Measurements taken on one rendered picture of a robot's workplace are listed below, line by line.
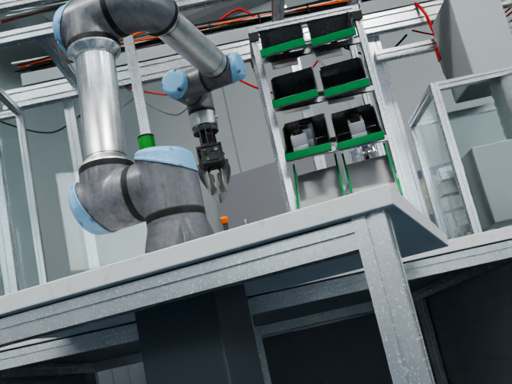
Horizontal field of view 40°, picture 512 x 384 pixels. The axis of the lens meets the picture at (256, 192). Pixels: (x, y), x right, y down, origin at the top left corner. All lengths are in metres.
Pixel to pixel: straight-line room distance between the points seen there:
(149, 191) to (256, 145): 4.88
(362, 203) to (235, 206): 5.05
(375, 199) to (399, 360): 0.21
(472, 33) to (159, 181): 1.91
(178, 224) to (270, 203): 4.56
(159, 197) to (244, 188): 4.69
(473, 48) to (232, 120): 3.69
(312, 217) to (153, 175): 0.47
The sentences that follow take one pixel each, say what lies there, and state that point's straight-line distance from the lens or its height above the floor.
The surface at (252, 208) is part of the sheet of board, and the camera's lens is 5.90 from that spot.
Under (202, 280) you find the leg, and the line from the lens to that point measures 1.02.
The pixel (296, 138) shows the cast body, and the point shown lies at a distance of 1.96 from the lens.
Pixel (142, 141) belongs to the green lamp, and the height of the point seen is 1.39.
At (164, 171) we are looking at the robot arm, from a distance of 1.33.
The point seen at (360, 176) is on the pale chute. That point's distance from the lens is 2.07.
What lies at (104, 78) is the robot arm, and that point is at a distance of 1.52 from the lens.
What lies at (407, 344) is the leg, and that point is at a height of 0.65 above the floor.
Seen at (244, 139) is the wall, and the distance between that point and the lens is 6.25.
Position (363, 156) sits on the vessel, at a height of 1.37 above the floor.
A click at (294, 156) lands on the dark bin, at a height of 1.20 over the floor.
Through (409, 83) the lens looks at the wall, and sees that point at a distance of 5.98.
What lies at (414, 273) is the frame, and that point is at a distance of 1.74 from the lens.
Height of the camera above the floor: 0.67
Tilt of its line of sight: 14 degrees up
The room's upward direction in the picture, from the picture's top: 13 degrees counter-clockwise
